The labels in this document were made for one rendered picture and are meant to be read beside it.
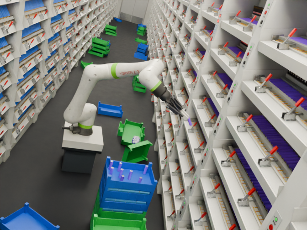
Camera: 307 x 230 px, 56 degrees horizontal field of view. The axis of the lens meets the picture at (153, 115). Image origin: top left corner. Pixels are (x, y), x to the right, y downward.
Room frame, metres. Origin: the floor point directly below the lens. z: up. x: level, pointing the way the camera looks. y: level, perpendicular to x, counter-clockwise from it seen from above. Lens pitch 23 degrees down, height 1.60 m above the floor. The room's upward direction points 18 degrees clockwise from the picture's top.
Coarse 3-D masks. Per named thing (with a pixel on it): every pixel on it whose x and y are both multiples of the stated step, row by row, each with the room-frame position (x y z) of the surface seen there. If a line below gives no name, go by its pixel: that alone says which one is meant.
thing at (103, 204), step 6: (102, 198) 1.36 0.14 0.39; (102, 204) 1.37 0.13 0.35; (108, 204) 1.38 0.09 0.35; (114, 204) 1.39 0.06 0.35; (120, 204) 1.40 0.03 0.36; (126, 204) 1.41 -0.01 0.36; (132, 204) 1.42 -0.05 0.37; (138, 204) 1.43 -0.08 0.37; (144, 204) 1.45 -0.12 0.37; (138, 210) 1.44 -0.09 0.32; (144, 210) 1.45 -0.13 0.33
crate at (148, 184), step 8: (112, 160) 1.56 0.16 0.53; (128, 168) 1.60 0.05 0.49; (136, 168) 1.61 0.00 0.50; (112, 176) 1.48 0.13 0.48; (136, 176) 1.55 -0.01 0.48; (144, 176) 1.58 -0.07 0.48; (152, 176) 1.55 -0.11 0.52; (112, 184) 1.37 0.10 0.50; (120, 184) 1.39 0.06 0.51; (128, 184) 1.40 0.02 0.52; (136, 184) 1.42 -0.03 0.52; (144, 184) 1.43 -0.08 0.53; (152, 184) 1.45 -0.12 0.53
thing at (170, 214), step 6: (162, 180) 2.07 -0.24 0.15; (168, 180) 2.06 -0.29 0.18; (162, 186) 2.02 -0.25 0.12; (168, 186) 1.99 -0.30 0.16; (168, 192) 1.89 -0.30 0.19; (168, 198) 1.85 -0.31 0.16; (168, 204) 1.78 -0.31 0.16; (168, 210) 1.72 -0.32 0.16; (174, 210) 1.64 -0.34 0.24; (168, 216) 1.64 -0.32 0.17; (174, 216) 1.66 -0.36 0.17; (168, 222) 1.60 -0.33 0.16; (168, 228) 1.55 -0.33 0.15
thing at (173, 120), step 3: (171, 111) 2.66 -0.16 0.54; (171, 117) 2.52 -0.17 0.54; (174, 117) 2.52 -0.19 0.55; (171, 120) 2.48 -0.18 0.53; (174, 120) 2.46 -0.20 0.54; (171, 123) 2.47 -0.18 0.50; (174, 123) 2.40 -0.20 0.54; (177, 123) 2.40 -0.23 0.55; (174, 129) 2.29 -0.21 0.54; (177, 129) 2.29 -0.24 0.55; (174, 132) 2.23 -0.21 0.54; (174, 135) 2.22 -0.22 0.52
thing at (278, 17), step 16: (288, 0) 1.39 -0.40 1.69; (304, 0) 1.40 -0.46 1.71; (272, 16) 1.38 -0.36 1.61; (288, 16) 1.39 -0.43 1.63; (304, 16) 1.40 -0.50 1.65; (256, 32) 1.44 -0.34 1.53; (304, 32) 1.41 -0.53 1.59; (256, 48) 1.38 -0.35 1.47; (240, 64) 1.47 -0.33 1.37; (256, 64) 1.39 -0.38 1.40; (272, 64) 1.40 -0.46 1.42; (240, 80) 1.39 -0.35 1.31; (240, 96) 1.38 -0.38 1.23; (224, 112) 1.42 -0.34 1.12; (224, 128) 1.38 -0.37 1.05; (208, 144) 1.45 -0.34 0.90; (208, 160) 1.38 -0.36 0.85; (192, 192) 1.39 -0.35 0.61; (176, 224) 1.42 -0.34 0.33
